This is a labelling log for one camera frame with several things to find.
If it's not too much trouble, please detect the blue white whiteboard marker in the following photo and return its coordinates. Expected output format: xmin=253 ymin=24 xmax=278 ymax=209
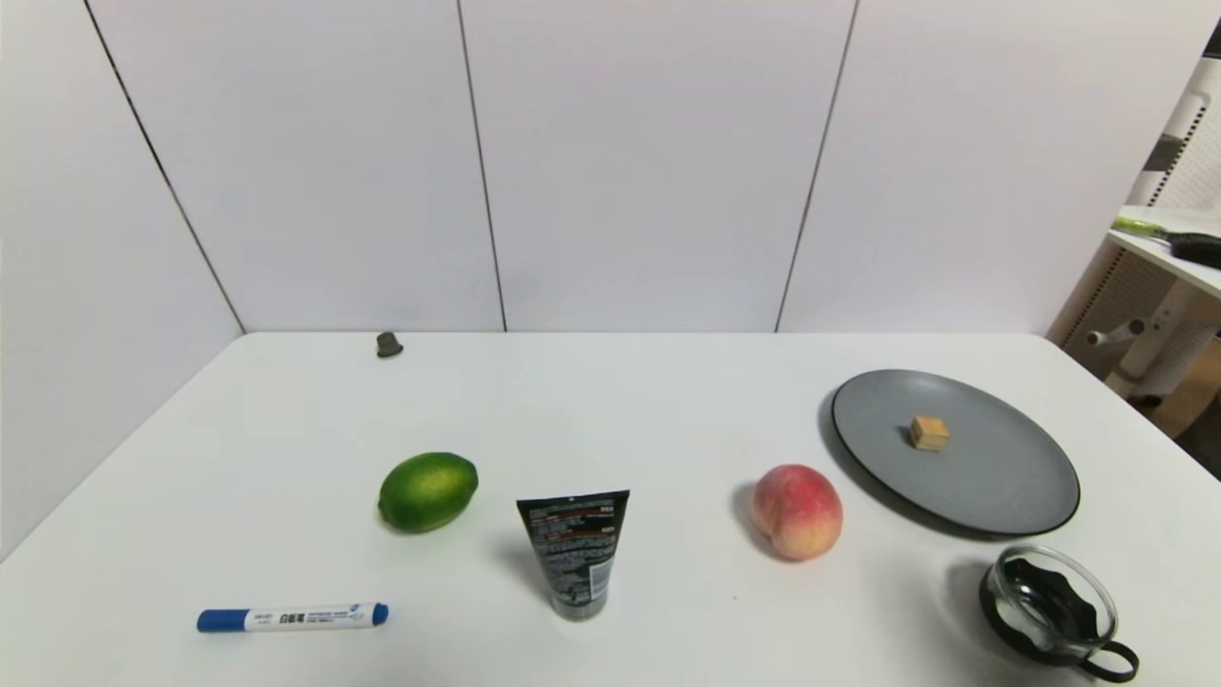
xmin=197 ymin=602 xmax=390 ymax=634

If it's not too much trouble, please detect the green handled tool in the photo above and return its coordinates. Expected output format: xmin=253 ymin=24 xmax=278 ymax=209
xmin=1110 ymin=217 xmax=1184 ymax=241

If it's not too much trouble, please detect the white pegboard panel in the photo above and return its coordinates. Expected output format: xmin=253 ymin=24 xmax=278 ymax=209
xmin=1130 ymin=57 xmax=1221 ymax=211

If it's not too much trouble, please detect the glass cup with black holder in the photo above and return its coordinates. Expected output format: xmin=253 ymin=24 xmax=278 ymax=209
xmin=978 ymin=544 xmax=1140 ymax=683

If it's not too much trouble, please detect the white desk leg frame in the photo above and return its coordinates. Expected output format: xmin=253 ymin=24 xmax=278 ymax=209
xmin=1086 ymin=281 xmax=1221 ymax=400

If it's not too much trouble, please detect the red yellow peach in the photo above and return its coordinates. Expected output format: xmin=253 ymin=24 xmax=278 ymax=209
xmin=751 ymin=464 xmax=844 ymax=561

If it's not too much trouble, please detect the black object on desk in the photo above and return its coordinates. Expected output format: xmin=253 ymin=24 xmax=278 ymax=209
xmin=1169 ymin=234 xmax=1221 ymax=270

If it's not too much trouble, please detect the green lime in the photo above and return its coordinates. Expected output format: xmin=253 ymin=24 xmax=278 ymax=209
xmin=377 ymin=451 xmax=480 ymax=533

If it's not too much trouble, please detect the black cosmetic tube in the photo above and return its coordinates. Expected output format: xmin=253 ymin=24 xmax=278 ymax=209
xmin=516 ymin=489 xmax=631 ymax=621

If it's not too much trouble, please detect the gray round plate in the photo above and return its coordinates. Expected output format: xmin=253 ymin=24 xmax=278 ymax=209
xmin=831 ymin=369 xmax=1082 ymax=536

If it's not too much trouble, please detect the white side desk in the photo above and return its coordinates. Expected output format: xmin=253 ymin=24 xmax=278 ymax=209
xmin=1108 ymin=205 xmax=1221 ymax=302

